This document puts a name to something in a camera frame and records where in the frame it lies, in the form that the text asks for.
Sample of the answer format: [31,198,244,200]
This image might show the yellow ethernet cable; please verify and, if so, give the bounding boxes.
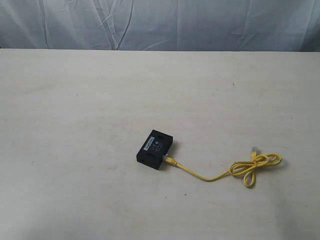
[163,146,283,189]

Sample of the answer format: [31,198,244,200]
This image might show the grey wrinkled backdrop cloth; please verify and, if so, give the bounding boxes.
[0,0,320,52]

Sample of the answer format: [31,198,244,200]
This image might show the small black electronic box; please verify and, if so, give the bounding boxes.
[136,129,174,170]

